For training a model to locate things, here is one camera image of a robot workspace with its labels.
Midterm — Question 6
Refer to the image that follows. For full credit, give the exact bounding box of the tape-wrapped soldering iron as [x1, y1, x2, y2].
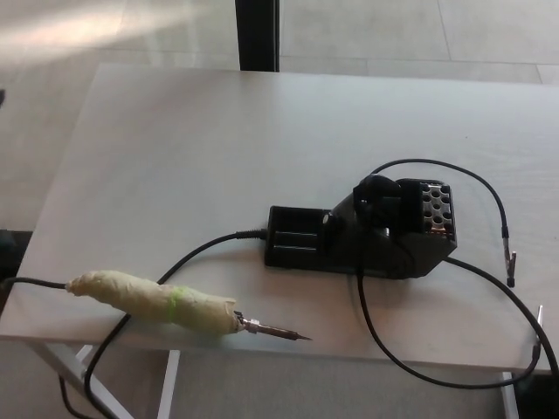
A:
[65, 269, 314, 342]

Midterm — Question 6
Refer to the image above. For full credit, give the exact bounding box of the black soldering station base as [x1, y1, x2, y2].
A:
[264, 173, 459, 280]

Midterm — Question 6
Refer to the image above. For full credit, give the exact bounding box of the black vertical pillar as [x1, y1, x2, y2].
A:
[234, 0, 280, 72]

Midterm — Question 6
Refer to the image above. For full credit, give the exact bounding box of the white straight table leg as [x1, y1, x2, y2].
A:
[156, 348, 182, 419]
[500, 371, 521, 419]

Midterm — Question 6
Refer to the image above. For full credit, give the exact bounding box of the white diagonal table leg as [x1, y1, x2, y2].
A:
[28, 342, 132, 419]

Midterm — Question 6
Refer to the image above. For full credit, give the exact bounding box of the black soldering iron cable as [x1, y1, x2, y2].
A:
[0, 226, 270, 419]

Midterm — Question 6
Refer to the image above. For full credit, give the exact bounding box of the black power cable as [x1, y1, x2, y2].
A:
[445, 256, 559, 379]

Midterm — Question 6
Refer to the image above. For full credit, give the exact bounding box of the black cable with alligator clip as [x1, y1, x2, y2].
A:
[369, 157, 519, 288]

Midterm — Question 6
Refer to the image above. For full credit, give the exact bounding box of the black looped cable with clip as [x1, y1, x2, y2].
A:
[355, 261, 546, 389]

